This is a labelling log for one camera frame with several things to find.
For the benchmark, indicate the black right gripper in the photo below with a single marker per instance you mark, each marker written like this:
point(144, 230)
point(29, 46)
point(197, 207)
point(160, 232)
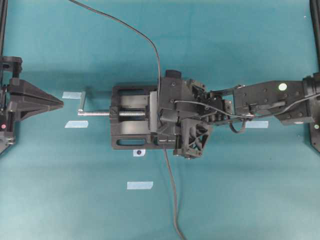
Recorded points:
point(177, 102)

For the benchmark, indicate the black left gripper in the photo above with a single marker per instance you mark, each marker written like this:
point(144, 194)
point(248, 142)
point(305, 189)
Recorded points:
point(27, 100)

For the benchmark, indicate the black right frame post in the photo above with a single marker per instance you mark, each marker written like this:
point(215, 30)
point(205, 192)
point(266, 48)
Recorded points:
point(315, 18)

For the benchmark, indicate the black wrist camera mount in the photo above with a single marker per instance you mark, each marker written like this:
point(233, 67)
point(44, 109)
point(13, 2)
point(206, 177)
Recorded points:
point(192, 138)

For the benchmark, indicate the silver vise crank handle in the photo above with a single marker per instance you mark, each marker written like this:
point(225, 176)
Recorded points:
point(82, 113)

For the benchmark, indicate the white sticker dark dot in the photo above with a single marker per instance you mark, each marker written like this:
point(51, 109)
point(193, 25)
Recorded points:
point(139, 152)

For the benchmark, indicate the black left frame post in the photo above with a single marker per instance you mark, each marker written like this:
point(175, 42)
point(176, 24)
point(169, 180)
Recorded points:
point(3, 17)

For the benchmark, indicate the blue tape left middle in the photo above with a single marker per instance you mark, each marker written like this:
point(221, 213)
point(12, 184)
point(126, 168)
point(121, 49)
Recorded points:
point(75, 124)

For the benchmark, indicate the black frame post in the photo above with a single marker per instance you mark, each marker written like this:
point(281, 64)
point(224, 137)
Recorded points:
point(315, 18)
point(3, 17)

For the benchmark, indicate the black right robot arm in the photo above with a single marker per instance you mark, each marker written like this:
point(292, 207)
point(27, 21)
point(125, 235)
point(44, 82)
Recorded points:
point(291, 102)

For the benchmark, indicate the blue tape near handle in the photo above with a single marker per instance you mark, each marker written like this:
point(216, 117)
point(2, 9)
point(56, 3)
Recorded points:
point(71, 95)

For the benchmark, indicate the black multi-port USB hub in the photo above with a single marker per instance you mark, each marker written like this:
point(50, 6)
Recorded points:
point(166, 139)

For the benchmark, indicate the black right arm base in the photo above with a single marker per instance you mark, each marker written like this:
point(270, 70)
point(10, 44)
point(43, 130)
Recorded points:
point(314, 135)

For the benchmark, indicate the blue tape right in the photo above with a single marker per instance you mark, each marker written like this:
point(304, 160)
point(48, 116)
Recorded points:
point(257, 124)

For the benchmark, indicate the blue tape bottom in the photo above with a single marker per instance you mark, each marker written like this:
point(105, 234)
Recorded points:
point(139, 185)

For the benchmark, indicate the black bench vise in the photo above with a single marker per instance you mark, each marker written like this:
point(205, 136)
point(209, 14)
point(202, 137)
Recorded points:
point(133, 116)

